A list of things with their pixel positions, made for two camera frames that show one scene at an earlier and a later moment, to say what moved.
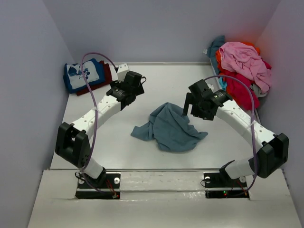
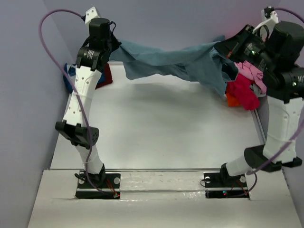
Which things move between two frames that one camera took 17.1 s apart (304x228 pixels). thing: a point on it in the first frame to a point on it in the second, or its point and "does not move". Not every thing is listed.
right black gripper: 206,115 to 231,46
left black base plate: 110,190 does not move
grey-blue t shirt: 173,130 to 193,61
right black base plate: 220,185 does not move
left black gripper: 116,84 to 116,43
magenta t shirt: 238,91 does not move
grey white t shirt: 257,91 does not move
